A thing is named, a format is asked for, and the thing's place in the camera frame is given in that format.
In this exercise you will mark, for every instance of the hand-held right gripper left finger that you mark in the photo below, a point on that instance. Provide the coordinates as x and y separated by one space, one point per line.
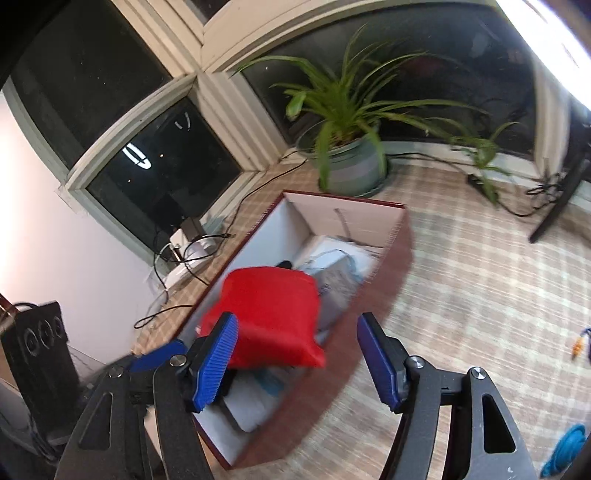
217 360

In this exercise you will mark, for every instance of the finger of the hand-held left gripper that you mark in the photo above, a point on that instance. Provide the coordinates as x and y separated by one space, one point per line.
157 357

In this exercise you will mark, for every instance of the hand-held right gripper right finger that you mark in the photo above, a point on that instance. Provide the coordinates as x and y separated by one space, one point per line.
376 360

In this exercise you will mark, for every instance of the dark red cardboard box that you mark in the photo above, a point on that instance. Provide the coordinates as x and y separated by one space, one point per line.
369 300

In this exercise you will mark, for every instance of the red cloth pouch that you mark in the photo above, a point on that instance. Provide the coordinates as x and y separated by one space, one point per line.
272 314

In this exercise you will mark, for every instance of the blue face mask packet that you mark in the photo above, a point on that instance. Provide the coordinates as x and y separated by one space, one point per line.
337 286

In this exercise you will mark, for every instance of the black knit glove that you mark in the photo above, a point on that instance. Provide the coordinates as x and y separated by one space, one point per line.
284 264

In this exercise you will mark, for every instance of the white power strip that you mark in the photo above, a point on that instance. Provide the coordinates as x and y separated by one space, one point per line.
198 247

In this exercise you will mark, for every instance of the black power adapter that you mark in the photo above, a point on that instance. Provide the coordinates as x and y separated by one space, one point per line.
190 227

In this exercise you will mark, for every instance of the potted spider plant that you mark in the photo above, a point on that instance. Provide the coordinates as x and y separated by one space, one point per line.
351 161

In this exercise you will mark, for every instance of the small orange yellow object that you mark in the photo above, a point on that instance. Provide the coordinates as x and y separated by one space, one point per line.
577 344

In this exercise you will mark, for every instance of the black power strip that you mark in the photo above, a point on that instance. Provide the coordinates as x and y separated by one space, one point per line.
475 180

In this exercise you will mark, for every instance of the blue coiled object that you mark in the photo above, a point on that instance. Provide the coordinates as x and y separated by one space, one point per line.
565 450

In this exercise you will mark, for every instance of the black tripod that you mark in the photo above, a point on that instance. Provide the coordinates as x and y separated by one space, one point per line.
554 212

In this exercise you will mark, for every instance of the white window frame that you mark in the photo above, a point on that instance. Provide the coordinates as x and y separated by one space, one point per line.
138 115

